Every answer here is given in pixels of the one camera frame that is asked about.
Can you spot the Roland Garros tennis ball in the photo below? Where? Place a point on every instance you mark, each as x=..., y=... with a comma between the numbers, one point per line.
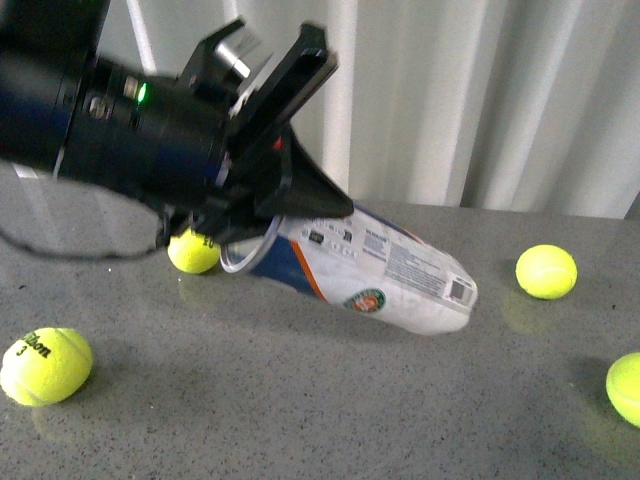
x=622, y=387

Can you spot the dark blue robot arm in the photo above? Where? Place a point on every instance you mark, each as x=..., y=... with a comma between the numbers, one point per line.
x=206, y=150

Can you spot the Wilson 3 tennis ball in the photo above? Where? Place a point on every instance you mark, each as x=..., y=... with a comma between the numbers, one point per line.
x=46, y=366

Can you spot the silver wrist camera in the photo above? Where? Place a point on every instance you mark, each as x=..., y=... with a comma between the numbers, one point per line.
x=229, y=60

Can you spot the Head Team tennis ball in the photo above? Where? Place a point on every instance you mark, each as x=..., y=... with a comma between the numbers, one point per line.
x=193, y=253

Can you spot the white blue tennis ball can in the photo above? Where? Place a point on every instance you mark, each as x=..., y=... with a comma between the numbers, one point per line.
x=364, y=264

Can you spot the plain yellow tennis ball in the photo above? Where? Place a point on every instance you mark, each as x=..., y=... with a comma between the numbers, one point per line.
x=546, y=272

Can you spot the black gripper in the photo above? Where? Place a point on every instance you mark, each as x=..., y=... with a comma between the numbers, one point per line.
x=261, y=171

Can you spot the white pleated curtain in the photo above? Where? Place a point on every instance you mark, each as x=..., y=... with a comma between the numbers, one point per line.
x=502, y=105

